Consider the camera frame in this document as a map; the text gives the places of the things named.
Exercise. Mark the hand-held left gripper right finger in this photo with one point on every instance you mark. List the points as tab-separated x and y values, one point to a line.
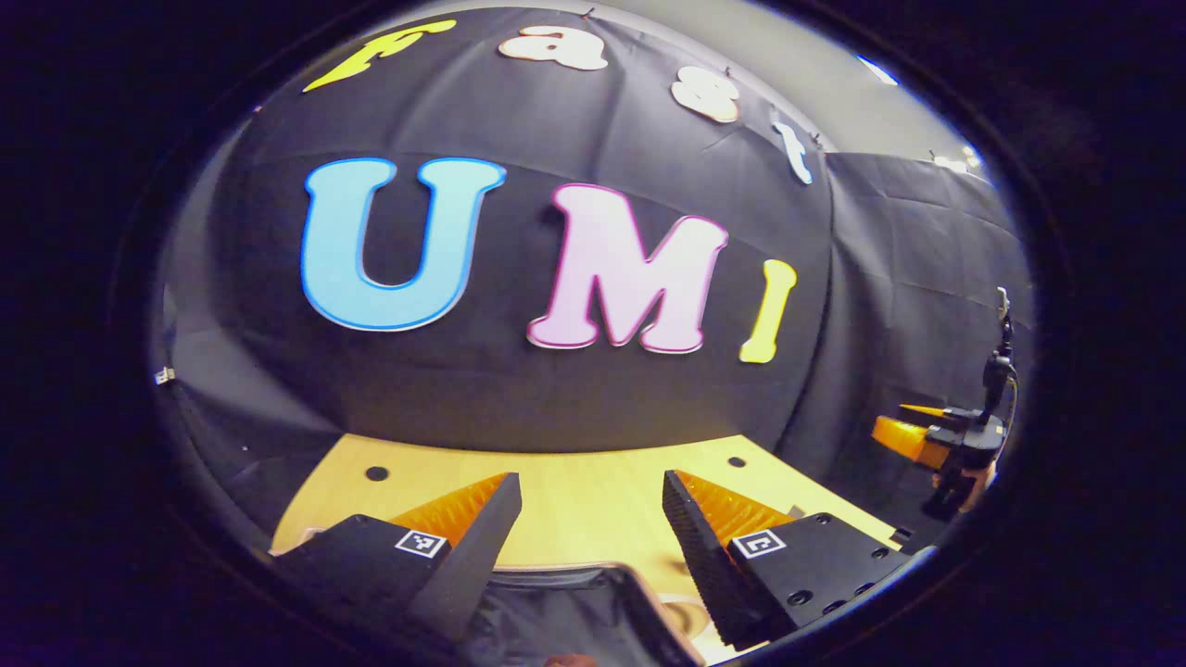
700	565

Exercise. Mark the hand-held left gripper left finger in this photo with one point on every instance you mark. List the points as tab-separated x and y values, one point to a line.
477	551

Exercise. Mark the black backdrop cloth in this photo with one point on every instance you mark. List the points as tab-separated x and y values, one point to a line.
519	389

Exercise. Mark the ceiling light panel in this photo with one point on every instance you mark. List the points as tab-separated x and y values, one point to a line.
876	69

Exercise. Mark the small white tag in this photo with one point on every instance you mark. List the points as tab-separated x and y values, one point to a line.
165	375

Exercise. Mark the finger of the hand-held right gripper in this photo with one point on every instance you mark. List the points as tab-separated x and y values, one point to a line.
908	437
936	415

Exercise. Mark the pink suitcase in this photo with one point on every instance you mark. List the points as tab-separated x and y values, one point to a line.
556	621

